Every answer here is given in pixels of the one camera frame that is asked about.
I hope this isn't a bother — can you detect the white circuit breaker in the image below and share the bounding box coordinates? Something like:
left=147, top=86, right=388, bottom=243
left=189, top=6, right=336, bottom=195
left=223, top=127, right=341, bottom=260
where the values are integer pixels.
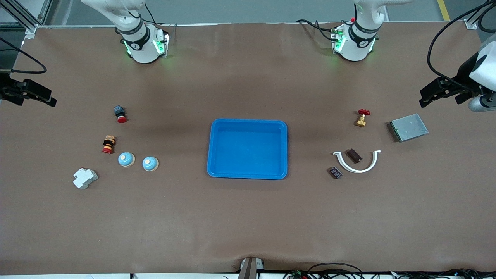
left=73, top=167, right=99, bottom=190

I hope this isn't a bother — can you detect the white half-ring pipe clamp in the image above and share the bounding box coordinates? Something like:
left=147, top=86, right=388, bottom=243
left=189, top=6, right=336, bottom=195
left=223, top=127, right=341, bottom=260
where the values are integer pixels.
left=333, top=150, right=381, bottom=174

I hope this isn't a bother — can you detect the black base cable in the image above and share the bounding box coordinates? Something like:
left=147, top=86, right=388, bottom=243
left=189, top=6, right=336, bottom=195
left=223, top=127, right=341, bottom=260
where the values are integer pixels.
left=296, top=19, right=336, bottom=41

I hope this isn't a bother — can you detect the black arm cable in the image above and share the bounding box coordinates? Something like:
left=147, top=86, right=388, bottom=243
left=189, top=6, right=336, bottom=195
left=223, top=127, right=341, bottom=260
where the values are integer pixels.
left=0, top=37, right=48, bottom=75
left=427, top=0, right=496, bottom=90

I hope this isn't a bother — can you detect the tangled cables bundle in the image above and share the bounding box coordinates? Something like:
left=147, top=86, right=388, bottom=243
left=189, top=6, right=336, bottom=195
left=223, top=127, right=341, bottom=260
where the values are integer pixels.
left=283, top=263, right=496, bottom=279

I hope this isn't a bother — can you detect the brown table mat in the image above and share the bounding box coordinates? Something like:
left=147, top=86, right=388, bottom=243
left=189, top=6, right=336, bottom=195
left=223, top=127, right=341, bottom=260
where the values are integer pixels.
left=0, top=21, right=496, bottom=276

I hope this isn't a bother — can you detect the brass valve red handle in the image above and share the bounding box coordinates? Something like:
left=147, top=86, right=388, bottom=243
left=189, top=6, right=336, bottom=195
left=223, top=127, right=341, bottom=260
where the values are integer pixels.
left=354, top=109, right=371, bottom=127

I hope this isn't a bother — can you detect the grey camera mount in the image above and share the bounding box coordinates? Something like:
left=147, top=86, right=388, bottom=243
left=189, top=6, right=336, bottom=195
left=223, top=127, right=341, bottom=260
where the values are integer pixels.
left=239, top=257, right=265, bottom=279

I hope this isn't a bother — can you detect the blue plastic tray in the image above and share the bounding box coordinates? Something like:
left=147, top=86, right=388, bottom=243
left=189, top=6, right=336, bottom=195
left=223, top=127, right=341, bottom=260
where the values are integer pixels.
left=207, top=119, right=288, bottom=180

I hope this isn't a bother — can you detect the aluminium frame profile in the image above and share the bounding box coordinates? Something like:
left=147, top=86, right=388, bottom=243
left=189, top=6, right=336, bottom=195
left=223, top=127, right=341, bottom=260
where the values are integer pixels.
left=0, top=0, right=53, bottom=35

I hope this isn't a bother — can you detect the grey metal box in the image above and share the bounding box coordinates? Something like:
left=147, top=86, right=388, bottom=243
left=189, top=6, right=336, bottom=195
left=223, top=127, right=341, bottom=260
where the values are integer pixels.
left=387, top=113, right=429, bottom=143

